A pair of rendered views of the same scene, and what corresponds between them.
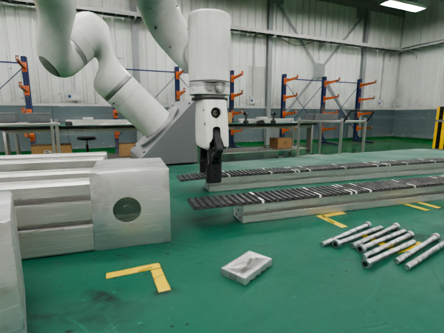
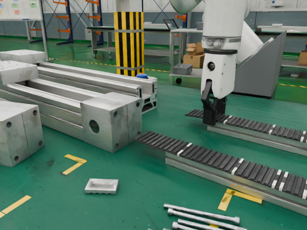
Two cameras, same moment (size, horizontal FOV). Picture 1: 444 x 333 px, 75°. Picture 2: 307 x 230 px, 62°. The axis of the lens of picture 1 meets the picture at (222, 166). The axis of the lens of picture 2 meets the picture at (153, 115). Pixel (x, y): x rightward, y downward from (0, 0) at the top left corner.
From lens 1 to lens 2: 0.40 m
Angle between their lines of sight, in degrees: 52
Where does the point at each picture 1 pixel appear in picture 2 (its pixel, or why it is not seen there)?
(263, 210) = (184, 161)
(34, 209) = (65, 112)
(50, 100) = (256, 6)
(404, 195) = not seen: outside the picture
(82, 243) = (79, 135)
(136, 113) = not seen: hidden behind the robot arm
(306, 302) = (83, 218)
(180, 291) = (66, 177)
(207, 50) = (210, 9)
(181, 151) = (255, 84)
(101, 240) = (85, 138)
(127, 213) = (93, 128)
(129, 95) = not seen: hidden behind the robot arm
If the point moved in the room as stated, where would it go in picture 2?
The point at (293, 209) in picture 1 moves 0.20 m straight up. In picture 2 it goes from (210, 172) to (221, 56)
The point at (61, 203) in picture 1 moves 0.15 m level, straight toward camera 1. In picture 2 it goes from (72, 113) to (15, 141)
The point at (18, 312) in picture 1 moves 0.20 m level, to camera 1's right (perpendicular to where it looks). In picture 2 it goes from (8, 152) to (36, 216)
